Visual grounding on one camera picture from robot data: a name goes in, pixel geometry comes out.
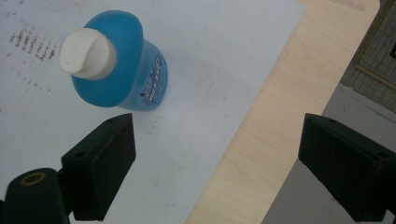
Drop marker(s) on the grey floor mat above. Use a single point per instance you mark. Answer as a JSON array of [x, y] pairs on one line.
[[376, 40]]

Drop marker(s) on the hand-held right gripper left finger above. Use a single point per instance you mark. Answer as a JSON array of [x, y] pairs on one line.
[[102, 168]]

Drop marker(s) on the white table sheet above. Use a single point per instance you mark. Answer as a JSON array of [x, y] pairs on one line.
[[202, 93]]

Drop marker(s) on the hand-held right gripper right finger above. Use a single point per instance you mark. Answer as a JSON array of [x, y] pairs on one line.
[[348, 168]]

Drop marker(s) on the light wooden table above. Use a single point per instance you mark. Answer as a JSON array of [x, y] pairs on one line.
[[280, 109]]

